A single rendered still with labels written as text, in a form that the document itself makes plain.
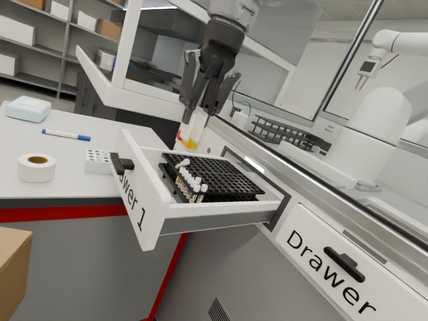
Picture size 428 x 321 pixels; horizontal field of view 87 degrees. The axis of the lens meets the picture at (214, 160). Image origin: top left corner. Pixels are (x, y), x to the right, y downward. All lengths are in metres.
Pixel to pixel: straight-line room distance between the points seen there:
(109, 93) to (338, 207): 1.08
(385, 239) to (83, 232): 0.67
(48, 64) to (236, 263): 4.35
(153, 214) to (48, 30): 4.36
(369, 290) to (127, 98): 1.17
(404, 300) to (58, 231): 0.71
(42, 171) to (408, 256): 0.73
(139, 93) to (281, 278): 1.05
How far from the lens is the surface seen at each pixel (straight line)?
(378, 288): 0.52
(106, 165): 0.71
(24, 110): 0.98
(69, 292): 0.87
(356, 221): 0.53
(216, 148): 0.79
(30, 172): 0.64
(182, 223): 0.43
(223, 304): 0.82
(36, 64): 4.70
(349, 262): 0.50
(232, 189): 0.53
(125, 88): 1.26
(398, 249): 0.52
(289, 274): 0.62
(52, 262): 0.76
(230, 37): 0.46
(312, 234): 0.54
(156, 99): 1.31
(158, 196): 0.36
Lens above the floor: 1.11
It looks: 19 degrees down
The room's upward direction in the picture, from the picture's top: 22 degrees clockwise
